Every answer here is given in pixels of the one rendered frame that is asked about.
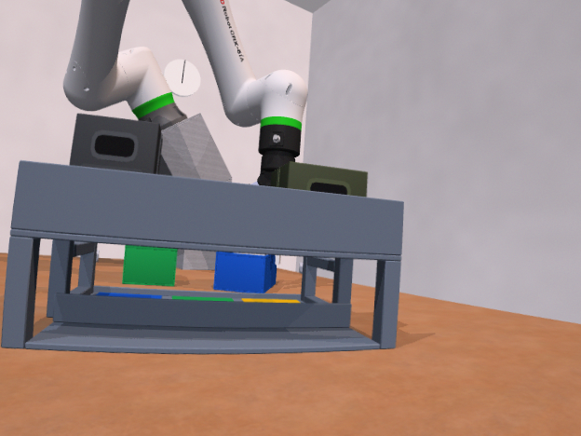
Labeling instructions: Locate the grey metal shelf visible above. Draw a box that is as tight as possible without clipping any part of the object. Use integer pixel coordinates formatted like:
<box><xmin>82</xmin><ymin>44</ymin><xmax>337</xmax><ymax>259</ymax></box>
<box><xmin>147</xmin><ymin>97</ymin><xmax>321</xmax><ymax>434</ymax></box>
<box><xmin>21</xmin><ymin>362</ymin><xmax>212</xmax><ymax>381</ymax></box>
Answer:
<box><xmin>1</xmin><ymin>160</ymin><xmax>404</xmax><ymax>354</ymax></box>

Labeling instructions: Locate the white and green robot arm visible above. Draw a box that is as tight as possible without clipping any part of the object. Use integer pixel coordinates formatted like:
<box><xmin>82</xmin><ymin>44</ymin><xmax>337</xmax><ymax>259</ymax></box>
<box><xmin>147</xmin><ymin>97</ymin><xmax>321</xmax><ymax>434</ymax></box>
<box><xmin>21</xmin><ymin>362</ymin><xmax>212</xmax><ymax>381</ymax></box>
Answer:
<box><xmin>63</xmin><ymin>0</ymin><xmax>307</xmax><ymax>157</ymax></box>

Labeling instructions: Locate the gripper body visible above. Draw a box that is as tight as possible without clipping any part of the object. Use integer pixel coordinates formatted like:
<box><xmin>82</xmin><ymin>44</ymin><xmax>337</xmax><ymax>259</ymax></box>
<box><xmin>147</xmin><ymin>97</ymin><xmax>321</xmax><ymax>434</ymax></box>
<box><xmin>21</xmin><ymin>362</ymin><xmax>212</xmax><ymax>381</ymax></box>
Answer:
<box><xmin>257</xmin><ymin>154</ymin><xmax>295</xmax><ymax>186</ymax></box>

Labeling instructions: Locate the green bin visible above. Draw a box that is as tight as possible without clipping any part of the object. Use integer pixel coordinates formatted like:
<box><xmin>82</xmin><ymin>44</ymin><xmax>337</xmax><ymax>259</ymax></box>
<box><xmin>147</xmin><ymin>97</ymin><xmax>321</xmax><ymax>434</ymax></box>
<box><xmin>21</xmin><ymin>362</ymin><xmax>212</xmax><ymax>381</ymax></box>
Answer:
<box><xmin>122</xmin><ymin>245</ymin><xmax>178</xmax><ymax>286</ymax></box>

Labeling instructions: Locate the blue bin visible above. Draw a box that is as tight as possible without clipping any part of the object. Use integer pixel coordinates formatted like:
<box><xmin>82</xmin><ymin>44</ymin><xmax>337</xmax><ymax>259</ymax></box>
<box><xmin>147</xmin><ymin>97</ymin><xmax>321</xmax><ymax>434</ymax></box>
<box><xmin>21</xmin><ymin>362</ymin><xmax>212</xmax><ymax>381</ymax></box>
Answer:
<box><xmin>213</xmin><ymin>252</ymin><xmax>277</xmax><ymax>293</ymax></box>

